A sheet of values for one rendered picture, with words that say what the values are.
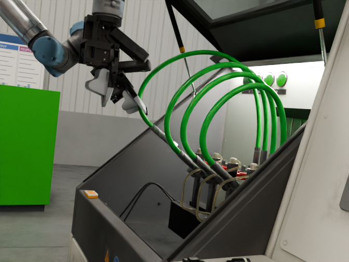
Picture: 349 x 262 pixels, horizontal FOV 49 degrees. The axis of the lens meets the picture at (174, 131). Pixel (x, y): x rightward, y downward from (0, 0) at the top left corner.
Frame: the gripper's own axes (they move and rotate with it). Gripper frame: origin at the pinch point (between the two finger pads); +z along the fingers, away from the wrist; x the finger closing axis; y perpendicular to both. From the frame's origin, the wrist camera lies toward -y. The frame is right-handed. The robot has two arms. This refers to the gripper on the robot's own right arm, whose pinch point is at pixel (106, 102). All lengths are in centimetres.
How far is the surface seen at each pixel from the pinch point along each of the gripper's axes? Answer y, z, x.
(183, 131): -13.7, 4.6, 15.9
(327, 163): -30, 6, 43
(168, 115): -13.3, 1.5, 7.9
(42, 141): -33, 49, -329
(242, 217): -19.0, 19.0, 34.2
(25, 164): -18, 74, -328
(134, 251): -3.0, 29.7, 21.1
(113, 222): -4.0, 29.3, 3.5
